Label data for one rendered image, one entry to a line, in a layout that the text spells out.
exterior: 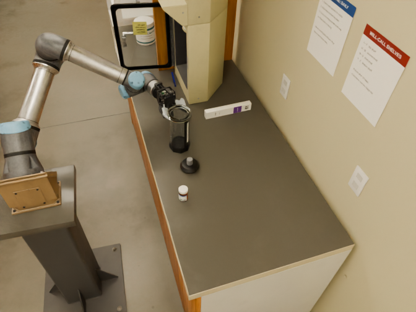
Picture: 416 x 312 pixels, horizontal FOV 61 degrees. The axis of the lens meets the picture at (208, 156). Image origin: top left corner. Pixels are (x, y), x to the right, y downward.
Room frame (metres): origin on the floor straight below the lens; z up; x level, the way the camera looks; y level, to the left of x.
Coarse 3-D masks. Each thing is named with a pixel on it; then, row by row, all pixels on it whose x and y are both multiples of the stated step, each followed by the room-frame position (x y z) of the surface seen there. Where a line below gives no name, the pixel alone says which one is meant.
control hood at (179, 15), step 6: (162, 0) 1.60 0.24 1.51; (168, 0) 1.60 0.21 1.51; (174, 0) 1.61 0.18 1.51; (180, 0) 1.61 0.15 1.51; (162, 6) 1.54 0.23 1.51; (168, 6) 1.54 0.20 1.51; (174, 6) 1.55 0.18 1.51; (180, 6) 1.56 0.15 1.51; (186, 6) 1.57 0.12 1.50; (168, 12) 1.54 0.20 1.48; (174, 12) 1.55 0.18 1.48; (180, 12) 1.56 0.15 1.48; (186, 12) 1.57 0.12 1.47; (174, 18) 1.55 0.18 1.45; (180, 18) 1.56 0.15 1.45; (186, 18) 1.57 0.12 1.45; (186, 24) 1.57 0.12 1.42
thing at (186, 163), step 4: (184, 160) 1.11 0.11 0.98; (188, 160) 1.08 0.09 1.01; (192, 160) 1.09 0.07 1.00; (196, 160) 1.11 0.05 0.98; (180, 164) 1.09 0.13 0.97; (184, 164) 1.09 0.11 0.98; (188, 164) 1.08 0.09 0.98; (192, 164) 1.09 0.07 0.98; (196, 164) 1.09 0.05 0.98; (184, 168) 1.06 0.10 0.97; (188, 168) 1.06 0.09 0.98; (192, 168) 1.06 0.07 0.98; (196, 168) 1.07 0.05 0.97; (188, 172) 1.05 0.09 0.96; (192, 172) 1.05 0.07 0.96
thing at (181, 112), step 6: (174, 108) 1.26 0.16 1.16; (180, 108) 1.27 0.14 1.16; (186, 108) 1.26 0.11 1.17; (168, 114) 1.21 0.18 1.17; (174, 114) 1.26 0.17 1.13; (180, 114) 1.27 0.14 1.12; (186, 114) 1.26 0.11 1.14; (174, 120) 1.18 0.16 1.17; (180, 120) 1.18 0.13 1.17; (174, 126) 1.19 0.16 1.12; (180, 126) 1.18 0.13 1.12; (174, 132) 1.19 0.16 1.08; (180, 132) 1.19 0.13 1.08; (174, 138) 1.19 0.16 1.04; (180, 138) 1.19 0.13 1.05; (174, 144) 1.19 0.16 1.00; (180, 144) 1.19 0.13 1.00
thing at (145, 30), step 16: (128, 16) 1.81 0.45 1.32; (144, 16) 1.83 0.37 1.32; (160, 16) 1.84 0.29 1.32; (128, 32) 1.81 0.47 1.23; (144, 32) 1.83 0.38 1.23; (160, 32) 1.84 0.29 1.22; (128, 48) 1.81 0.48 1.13; (144, 48) 1.83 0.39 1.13; (160, 48) 1.84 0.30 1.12; (128, 64) 1.81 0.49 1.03; (144, 64) 1.82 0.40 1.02; (160, 64) 1.84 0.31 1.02
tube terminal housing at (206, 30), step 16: (192, 0) 1.58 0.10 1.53; (208, 0) 1.60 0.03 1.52; (224, 0) 1.74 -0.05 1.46; (192, 16) 1.58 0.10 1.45; (208, 16) 1.60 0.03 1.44; (224, 16) 1.75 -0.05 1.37; (192, 32) 1.58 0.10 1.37; (208, 32) 1.60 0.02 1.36; (224, 32) 1.77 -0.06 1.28; (192, 48) 1.58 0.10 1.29; (208, 48) 1.60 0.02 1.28; (224, 48) 1.78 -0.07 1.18; (192, 64) 1.58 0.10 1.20; (208, 64) 1.61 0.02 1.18; (192, 80) 1.58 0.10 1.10; (208, 80) 1.61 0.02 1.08; (192, 96) 1.58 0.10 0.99; (208, 96) 1.61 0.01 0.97
